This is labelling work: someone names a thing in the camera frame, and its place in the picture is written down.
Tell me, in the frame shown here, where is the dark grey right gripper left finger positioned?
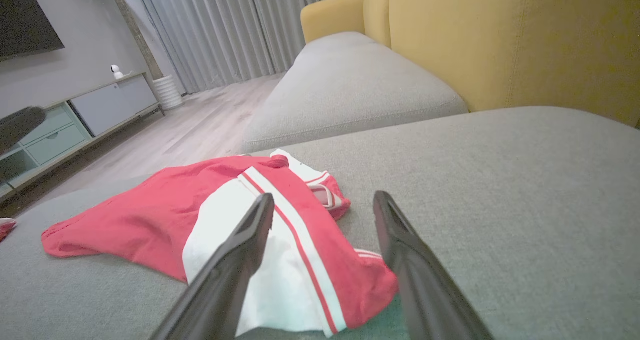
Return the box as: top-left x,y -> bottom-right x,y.
150,193 -> 276,340

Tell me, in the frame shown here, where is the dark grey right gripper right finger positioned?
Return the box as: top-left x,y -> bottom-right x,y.
372,190 -> 496,340

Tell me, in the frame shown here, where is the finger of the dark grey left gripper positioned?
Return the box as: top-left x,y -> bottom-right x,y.
0,106 -> 47,155

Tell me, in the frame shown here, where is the red and white basketball jersey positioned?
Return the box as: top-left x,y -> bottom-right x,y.
41,149 -> 399,338

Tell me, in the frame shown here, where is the pale green TV cabinet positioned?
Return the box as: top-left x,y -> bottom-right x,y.
0,70 -> 166,203

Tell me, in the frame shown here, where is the black flat television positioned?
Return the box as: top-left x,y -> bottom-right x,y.
0,0 -> 66,61

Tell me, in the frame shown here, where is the large grey sofa seat cushion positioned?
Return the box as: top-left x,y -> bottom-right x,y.
0,105 -> 640,340

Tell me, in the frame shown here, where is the brown potted tree trunk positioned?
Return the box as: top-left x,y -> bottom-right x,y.
85,0 -> 165,81

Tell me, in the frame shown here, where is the white ribbed plant pot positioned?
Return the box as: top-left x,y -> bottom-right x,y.
152,74 -> 184,111

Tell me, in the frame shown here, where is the smaller grey sofa seat cushion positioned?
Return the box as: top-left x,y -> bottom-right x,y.
240,31 -> 469,154

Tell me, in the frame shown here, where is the grey pleated curtain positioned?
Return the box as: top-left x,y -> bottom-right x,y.
120,0 -> 378,95

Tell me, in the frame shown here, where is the wide yellow sofa back cushion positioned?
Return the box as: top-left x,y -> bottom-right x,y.
389,0 -> 640,129

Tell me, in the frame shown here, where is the yellow sofa armrest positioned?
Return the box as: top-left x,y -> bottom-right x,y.
300,0 -> 369,44

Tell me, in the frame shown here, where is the narrow yellow sofa back cushion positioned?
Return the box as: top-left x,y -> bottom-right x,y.
363,0 -> 393,48

